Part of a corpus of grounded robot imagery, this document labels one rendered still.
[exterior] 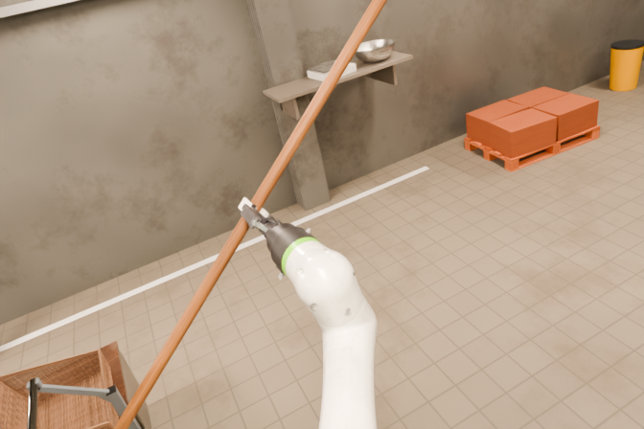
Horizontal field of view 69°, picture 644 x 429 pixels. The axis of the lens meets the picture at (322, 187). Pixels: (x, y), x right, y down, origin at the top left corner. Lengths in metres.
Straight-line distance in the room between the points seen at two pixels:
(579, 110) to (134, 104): 4.35
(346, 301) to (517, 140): 4.40
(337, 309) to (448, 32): 4.98
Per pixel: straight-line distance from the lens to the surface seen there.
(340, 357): 0.85
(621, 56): 7.12
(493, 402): 3.10
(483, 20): 5.96
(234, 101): 4.57
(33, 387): 2.30
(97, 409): 2.92
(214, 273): 1.17
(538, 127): 5.25
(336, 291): 0.81
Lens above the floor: 2.50
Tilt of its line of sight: 28 degrees down
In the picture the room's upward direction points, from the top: 12 degrees counter-clockwise
